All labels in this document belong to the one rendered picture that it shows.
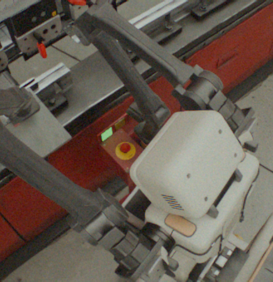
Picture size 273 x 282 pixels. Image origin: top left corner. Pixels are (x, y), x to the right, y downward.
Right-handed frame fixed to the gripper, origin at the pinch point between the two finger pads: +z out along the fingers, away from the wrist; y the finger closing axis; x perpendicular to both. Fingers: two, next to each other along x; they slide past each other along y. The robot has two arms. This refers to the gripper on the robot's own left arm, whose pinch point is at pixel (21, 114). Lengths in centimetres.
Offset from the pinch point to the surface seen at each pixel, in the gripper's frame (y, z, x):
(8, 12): -9.2, -27.3, -21.5
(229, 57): -103, 38, 23
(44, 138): -1.1, -4.3, 11.4
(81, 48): -75, 134, -40
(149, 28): -62, 11, -4
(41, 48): -14.1, -15.9, -11.1
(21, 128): 2.9, -0.5, 3.9
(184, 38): -73, 12, 7
